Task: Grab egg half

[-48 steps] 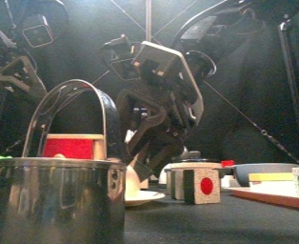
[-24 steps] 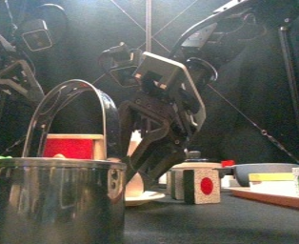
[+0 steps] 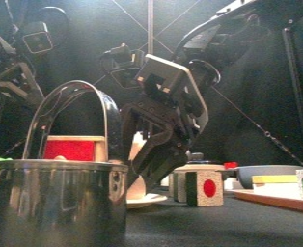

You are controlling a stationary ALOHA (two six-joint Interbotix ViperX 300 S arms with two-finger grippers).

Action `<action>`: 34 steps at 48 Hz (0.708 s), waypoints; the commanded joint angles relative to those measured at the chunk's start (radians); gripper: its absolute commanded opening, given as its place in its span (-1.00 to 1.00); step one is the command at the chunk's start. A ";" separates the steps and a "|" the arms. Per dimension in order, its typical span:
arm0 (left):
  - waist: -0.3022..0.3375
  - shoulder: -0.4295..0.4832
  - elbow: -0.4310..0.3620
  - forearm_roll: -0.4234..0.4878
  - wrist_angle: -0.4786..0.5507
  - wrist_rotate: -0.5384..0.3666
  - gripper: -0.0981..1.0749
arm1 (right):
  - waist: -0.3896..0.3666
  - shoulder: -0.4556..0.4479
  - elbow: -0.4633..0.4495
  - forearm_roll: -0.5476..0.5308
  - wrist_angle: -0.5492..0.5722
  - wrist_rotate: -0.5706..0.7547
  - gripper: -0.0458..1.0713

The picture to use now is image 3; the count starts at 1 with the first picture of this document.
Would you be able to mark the cream toy egg half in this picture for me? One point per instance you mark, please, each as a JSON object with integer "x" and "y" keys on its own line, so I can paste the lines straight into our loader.
{"x": 136, "y": 191}

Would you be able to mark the blue-grey bowl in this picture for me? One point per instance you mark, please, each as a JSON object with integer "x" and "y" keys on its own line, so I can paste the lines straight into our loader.
{"x": 265, "y": 172}

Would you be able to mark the wooden cube with red dot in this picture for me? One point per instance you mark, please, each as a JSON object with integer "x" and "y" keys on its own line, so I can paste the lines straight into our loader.
{"x": 208, "y": 188}

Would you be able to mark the wooden box red panel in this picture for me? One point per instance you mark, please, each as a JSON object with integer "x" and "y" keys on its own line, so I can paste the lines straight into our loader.
{"x": 71, "y": 149}

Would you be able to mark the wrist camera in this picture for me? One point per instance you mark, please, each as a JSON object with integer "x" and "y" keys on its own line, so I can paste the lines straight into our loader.
{"x": 126, "y": 75}
{"x": 38, "y": 41}

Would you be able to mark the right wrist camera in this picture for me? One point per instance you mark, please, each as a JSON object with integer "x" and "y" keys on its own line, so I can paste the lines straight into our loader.
{"x": 126, "y": 75}

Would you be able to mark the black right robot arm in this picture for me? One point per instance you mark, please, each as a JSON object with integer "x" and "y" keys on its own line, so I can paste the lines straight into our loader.
{"x": 243, "y": 19}

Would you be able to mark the white small plate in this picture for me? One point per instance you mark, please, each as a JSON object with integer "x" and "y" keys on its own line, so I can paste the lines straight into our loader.
{"x": 151, "y": 199}

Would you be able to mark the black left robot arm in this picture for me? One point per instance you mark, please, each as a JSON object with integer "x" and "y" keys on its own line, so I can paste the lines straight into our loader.
{"x": 55, "y": 16}

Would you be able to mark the pink serving tray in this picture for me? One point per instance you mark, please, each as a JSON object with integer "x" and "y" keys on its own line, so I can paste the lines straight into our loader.
{"x": 278, "y": 201}

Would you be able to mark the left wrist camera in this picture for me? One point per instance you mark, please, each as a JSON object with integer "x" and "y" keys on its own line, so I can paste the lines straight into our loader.
{"x": 38, "y": 41}

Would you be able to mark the red and white toy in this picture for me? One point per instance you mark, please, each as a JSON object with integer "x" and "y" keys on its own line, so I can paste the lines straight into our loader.
{"x": 231, "y": 165}

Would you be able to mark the grey vertical pole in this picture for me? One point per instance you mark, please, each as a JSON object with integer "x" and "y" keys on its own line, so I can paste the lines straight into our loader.
{"x": 151, "y": 25}

